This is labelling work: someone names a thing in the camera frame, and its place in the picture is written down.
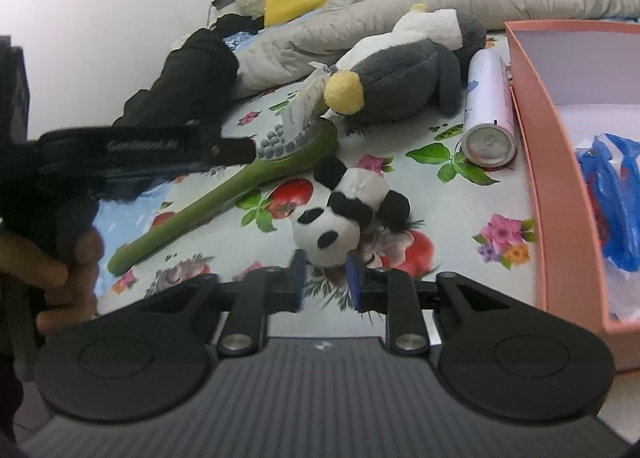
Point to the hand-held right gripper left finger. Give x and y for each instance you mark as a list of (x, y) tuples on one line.
[(298, 278)]

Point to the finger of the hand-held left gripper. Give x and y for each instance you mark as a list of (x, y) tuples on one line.
[(230, 150)]

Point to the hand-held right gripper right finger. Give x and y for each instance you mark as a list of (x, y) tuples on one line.
[(355, 283)]

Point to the small panda plush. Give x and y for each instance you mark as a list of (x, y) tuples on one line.
[(325, 233)]

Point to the green massage hammer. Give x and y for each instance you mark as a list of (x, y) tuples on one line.
[(200, 205)]

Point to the pink cardboard box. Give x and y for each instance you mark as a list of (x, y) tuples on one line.
[(550, 188)]

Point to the blue face mask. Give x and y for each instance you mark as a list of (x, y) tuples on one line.
[(627, 298)]

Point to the blue plastic snack bag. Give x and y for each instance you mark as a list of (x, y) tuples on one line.
[(615, 178)]

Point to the person's left hand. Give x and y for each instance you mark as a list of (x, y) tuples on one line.
[(75, 283)]

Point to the black jacket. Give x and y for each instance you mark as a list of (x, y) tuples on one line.
[(190, 73)]

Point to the blue cartoon cloth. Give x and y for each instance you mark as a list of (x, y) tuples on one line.
[(242, 40)]

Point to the dark clothes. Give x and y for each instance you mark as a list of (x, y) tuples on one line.
[(235, 23)]

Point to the grey penguin plush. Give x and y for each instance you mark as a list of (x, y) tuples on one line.
[(390, 73)]

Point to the white spray can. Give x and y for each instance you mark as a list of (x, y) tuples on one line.
[(487, 103)]

